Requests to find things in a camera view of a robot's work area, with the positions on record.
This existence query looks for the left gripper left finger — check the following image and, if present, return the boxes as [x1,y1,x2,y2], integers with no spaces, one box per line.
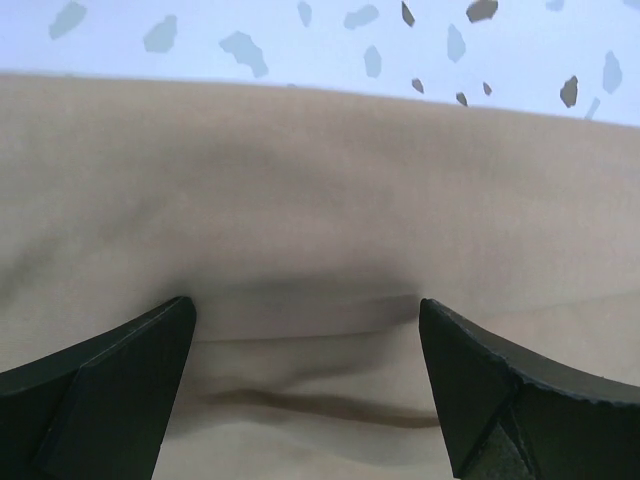
[1,297,195,480]

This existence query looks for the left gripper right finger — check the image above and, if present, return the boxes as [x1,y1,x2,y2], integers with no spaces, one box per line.
[419,299,639,480]

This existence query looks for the beige t shirt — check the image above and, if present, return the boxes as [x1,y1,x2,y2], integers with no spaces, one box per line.
[1,74,639,479]

